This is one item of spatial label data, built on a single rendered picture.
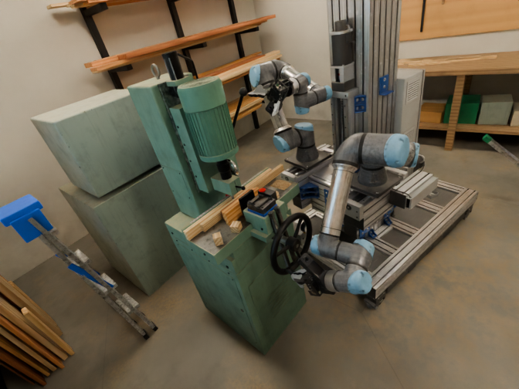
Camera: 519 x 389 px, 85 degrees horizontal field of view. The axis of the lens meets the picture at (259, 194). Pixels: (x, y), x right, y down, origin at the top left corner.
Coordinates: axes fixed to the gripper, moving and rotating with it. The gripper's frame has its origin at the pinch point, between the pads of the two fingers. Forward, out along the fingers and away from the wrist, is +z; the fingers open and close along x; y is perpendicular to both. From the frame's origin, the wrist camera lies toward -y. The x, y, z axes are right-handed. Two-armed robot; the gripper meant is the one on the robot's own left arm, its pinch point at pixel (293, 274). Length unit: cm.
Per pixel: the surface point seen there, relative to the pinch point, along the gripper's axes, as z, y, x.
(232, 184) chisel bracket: 14.8, -44.6, 8.0
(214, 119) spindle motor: -3, -71, 7
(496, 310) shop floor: -23, 99, 87
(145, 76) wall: 215, -189, 109
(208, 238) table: 22.3, -30.5, -13.1
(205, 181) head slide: 26, -52, 3
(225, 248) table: 13.4, -24.0, -12.5
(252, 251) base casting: 20.0, -12.5, 0.5
